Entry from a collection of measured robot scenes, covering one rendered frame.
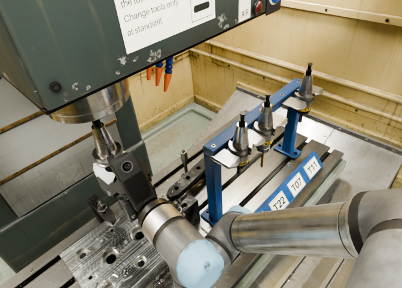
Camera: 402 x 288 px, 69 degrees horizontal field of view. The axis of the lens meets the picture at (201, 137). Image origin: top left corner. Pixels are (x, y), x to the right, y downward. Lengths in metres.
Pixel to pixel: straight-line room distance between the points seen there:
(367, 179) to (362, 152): 0.13
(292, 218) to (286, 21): 1.08
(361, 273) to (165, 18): 0.34
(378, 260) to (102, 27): 0.35
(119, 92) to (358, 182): 1.10
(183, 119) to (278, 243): 1.56
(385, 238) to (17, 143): 1.00
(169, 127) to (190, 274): 1.51
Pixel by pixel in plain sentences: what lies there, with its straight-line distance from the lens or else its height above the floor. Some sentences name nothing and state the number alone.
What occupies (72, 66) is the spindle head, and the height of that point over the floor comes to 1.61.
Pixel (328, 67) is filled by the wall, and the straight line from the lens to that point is 1.41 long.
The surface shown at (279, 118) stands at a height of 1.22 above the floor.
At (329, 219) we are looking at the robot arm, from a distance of 0.45.
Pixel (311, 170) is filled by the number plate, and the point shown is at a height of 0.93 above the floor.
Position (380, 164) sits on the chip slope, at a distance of 1.45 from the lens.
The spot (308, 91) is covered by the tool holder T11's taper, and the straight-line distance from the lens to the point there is 0.99.
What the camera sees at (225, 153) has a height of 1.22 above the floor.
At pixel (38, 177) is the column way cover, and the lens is 1.19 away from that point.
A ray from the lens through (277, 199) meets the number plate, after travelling 1.03.
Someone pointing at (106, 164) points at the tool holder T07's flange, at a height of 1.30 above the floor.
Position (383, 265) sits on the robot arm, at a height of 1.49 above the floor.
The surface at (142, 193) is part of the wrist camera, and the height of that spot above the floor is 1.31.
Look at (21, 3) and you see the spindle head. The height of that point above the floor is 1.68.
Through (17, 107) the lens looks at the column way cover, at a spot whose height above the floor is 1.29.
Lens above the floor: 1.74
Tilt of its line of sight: 39 degrees down
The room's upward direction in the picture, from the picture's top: 5 degrees counter-clockwise
